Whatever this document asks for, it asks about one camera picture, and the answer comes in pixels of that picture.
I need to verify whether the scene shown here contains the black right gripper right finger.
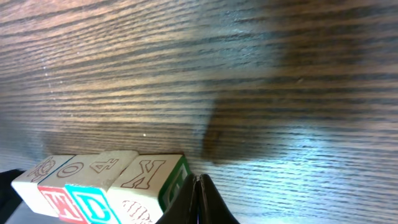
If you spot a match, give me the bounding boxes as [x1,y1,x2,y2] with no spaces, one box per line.
[197,174,239,224]

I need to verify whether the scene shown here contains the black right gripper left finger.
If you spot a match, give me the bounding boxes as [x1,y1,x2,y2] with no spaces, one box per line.
[156,174,198,224]

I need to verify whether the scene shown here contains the wooden block green side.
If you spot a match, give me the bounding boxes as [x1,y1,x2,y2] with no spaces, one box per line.
[106,154,192,224]

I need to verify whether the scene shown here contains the blue letter D block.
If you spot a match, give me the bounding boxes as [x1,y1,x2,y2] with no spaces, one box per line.
[66,150,139,223]

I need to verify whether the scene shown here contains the red letter M block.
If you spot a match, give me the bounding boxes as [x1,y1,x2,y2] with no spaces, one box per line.
[37,154,96,224]

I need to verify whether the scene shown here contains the wooden picture block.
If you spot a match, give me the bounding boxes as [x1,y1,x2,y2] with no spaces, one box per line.
[11,155,74,217]

